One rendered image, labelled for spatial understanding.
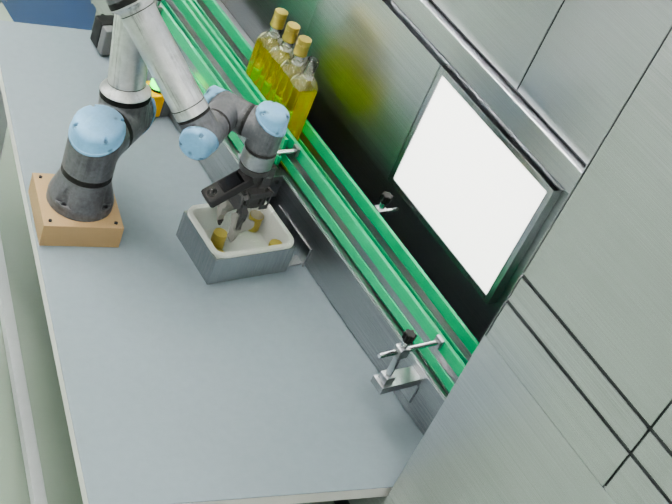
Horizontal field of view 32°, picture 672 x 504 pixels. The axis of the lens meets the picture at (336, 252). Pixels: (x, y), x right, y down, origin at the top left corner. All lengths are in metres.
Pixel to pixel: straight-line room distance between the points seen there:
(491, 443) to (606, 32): 0.83
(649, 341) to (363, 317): 0.97
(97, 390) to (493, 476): 0.81
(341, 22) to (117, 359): 1.03
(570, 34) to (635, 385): 0.82
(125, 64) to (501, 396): 1.11
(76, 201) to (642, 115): 1.33
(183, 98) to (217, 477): 0.77
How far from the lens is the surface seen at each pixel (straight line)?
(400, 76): 2.79
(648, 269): 1.87
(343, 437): 2.53
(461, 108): 2.64
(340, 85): 2.98
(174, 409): 2.45
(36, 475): 2.98
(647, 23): 2.32
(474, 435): 2.23
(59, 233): 2.68
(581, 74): 2.43
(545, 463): 2.11
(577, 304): 1.98
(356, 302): 2.72
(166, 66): 2.44
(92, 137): 2.58
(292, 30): 2.92
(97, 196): 2.67
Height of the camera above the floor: 2.57
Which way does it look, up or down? 38 degrees down
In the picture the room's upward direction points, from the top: 25 degrees clockwise
